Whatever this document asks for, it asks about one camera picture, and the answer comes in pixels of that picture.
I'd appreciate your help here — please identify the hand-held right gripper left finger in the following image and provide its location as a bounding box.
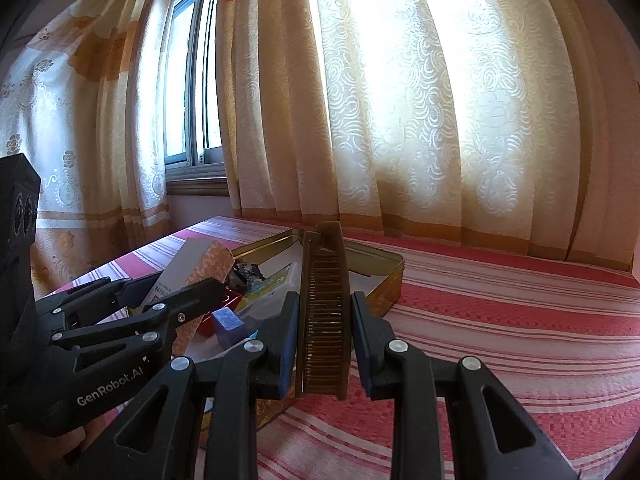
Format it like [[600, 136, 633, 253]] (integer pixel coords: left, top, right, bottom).
[[75, 290, 301, 480]]

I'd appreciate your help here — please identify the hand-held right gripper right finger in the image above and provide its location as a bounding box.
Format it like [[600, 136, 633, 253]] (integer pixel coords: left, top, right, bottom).
[[350, 290, 581, 480]]

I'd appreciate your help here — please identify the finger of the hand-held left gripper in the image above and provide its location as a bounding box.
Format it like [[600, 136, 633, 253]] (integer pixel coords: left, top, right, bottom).
[[35, 272, 163, 331], [50, 279, 226, 357]]

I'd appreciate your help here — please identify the white box with orange side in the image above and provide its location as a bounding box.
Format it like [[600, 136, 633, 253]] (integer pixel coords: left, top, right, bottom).
[[140, 237, 236, 361]]

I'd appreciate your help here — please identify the purple block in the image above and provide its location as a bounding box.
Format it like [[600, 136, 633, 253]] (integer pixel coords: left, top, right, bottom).
[[211, 307, 261, 350]]

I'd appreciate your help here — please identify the brown comb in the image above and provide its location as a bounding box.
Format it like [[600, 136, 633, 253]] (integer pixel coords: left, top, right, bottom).
[[295, 220, 352, 402]]

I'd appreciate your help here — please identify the grey speckled stone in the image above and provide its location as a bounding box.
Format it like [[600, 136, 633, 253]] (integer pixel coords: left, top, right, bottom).
[[227, 260, 266, 293]]

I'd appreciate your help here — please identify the gold metal tin box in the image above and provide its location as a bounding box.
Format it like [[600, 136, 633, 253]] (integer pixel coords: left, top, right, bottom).
[[192, 227, 405, 433]]

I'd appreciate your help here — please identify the clear pack of cards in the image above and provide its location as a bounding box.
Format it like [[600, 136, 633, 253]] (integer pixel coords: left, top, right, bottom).
[[237, 264, 301, 313]]

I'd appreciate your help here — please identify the person's left hand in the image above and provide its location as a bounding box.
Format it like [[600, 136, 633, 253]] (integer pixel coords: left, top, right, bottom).
[[7, 422, 88, 466]]

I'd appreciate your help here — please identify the wooden window sill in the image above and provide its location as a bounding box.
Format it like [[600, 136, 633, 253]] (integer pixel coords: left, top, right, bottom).
[[165, 162, 233, 198]]

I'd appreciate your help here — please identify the red striped tablecloth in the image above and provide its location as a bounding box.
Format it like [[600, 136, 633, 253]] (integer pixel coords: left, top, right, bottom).
[[65, 215, 640, 480]]

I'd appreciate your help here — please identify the cream floral lace curtain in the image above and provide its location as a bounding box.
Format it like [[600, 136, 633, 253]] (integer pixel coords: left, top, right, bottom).
[[0, 0, 176, 281]]

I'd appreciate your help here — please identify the sliding window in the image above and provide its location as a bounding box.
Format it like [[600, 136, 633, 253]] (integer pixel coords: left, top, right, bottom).
[[162, 0, 226, 168]]

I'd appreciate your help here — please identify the cream patterned curtain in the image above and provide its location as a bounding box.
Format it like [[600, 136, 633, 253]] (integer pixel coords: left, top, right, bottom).
[[215, 0, 640, 271]]

